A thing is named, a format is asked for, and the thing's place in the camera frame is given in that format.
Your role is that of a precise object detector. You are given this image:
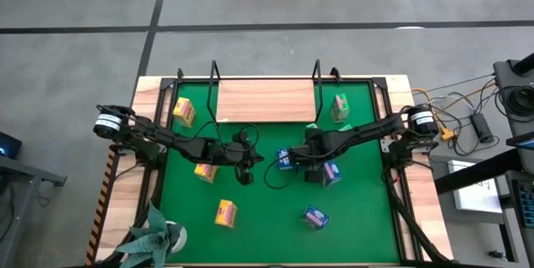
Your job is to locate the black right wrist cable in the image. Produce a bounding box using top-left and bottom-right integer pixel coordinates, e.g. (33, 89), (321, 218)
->
(263, 157), (301, 190)

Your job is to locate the black monitor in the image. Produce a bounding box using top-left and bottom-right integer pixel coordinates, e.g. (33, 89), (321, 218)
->
(0, 131), (23, 160)

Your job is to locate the wooden shelf with black frame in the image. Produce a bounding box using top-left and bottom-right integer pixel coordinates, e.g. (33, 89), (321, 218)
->
(206, 58), (325, 128)

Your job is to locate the black cable sleeve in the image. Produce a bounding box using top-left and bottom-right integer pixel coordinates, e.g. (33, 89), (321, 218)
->
(380, 166), (454, 265)

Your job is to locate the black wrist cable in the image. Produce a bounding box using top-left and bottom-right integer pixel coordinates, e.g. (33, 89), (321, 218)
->
(263, 157), (301, 190)
(174, 120), (260, 152)

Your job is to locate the grey cable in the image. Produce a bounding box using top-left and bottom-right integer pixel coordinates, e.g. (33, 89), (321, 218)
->
(411, 73), (497, 96)

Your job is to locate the blue Frosted Flakes cereal box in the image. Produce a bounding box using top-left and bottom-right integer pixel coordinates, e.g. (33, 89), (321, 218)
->
(301, 205), (330, 231)
(320, 159), (342, 189)
(275, 148), (295, 172)

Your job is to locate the black laptop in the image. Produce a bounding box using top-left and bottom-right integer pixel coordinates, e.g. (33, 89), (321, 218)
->
(506, 131), (534, 152)

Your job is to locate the white paper sheet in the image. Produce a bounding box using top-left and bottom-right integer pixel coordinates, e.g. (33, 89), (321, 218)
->
(446, 159), (504, 215)

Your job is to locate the white plant pot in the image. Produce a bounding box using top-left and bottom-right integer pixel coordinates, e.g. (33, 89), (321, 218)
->
(165, 220), (189, 255)

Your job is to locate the yellow black hazard tape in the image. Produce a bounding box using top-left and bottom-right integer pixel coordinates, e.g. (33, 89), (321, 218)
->
(84, 150), (117, 267)

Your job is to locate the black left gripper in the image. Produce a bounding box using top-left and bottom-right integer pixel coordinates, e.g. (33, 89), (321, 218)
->
(220, 129), (265, 186)

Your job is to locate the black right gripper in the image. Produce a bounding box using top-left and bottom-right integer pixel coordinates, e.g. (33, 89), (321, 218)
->
(287, 128), (337, 184)

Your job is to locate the yellow Pops cereal box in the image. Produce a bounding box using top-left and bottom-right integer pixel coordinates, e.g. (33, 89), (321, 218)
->
(194, 163), (219, 185)
(172, 97), (197, 129)
(214, 199), (239, 230)

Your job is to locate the black stand leg beam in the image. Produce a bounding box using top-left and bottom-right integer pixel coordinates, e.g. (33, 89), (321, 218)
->
(433, 147), (527, 196)

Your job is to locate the backlit keyboard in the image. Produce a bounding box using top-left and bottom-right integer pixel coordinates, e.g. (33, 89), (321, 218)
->
(511, 178), (534, 230)

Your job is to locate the black metal table frame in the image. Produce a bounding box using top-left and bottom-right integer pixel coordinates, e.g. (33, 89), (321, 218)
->
(137, 66), (422, 267)

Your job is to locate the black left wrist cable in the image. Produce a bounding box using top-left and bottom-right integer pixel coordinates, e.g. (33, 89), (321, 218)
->
(174, 120), (260, 152)

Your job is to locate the orange cable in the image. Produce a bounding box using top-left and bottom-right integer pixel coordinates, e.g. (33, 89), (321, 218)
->
(411, 80), (498, 134)

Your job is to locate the black camera stand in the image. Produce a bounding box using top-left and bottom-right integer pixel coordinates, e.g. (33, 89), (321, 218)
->
(491, 53), (534, 135)

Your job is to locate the green table mat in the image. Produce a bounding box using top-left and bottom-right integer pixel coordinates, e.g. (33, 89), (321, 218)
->
(159, 82), (401, 265)

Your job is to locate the artificial green plant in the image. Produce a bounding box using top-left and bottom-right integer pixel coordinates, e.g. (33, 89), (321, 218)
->
(114, 201), (184, 268)

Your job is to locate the grey metal desk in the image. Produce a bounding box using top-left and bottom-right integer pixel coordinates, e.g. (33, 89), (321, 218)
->
(0, 154), (68, 268)

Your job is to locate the black power adapter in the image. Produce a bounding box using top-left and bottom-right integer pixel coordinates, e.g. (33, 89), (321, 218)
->
(470, 112), (496, 144)

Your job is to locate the coiled black cable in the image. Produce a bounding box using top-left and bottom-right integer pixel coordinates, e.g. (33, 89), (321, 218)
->
(496, 85), (534, 119)

